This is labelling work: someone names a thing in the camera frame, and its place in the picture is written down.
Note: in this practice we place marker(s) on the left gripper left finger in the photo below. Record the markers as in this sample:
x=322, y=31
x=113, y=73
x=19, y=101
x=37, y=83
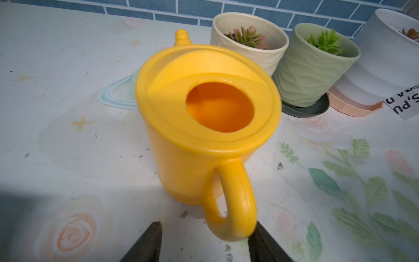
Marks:
x=147, y=247

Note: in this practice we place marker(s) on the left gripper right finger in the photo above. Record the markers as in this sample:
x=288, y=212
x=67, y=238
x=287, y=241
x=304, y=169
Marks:
x=263, y=247

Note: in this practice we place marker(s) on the yellow plastic watering can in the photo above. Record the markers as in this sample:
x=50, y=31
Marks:
x=207, y=109

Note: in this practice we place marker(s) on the green pot with succulent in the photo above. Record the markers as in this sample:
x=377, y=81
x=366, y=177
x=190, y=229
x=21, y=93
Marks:
x=317, y=57

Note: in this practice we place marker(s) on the cream pot with succulent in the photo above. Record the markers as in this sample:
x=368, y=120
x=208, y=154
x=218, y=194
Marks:
x=256, y=38

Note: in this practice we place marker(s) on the white pot with red succulent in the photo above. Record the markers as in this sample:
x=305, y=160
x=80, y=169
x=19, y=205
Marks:
x=389, y=61

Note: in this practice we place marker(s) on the dark green saucer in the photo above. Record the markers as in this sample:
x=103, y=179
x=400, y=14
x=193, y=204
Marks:
x=318, y=108

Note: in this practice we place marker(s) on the pink saucer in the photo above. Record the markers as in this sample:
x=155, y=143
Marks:
x=343, y=104

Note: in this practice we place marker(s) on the white book black text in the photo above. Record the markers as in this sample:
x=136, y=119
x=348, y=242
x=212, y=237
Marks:
x=406, y=103

